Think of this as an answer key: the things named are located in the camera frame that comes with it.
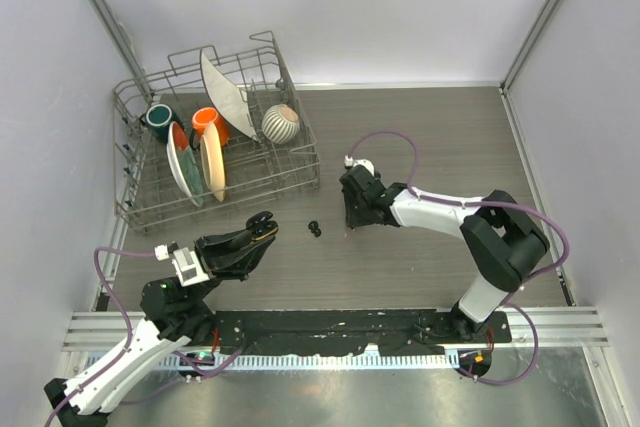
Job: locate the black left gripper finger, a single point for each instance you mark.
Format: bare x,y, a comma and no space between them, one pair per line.
247,259
240,238

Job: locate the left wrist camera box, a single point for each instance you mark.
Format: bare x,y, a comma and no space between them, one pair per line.
186,263

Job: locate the white square plate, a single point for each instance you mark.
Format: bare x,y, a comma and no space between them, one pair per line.
227,98

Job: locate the beige plate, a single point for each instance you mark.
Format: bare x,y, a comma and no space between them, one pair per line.
213,163

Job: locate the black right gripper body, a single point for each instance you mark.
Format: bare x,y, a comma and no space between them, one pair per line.
355,209

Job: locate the red teal floral plate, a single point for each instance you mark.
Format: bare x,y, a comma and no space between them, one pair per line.
183,165

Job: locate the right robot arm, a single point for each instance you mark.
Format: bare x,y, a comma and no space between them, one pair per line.
504,242

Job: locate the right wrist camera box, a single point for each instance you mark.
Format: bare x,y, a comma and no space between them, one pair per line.
350,162

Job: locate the black earbud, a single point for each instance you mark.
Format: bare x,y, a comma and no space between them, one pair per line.
314,228

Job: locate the teal mug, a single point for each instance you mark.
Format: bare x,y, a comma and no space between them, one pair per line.
158,119

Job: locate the white slotted cable duct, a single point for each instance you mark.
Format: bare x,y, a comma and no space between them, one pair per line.
369,360

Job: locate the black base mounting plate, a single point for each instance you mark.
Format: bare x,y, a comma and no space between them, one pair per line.
338,333

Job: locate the orange mug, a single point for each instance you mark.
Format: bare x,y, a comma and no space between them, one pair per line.
201,119

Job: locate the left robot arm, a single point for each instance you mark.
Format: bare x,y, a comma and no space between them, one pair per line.
175,316

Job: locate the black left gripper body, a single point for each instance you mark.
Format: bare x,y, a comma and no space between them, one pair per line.
210,261

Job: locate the grey wire dish rack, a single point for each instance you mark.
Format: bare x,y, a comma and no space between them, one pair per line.
146,193

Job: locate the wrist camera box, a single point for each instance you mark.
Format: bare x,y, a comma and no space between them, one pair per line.
350,162
186,263

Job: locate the black earbud charging case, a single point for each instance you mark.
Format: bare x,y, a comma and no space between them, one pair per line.
261,226

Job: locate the striped grey white bowl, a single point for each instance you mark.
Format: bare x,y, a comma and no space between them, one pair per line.
280,124

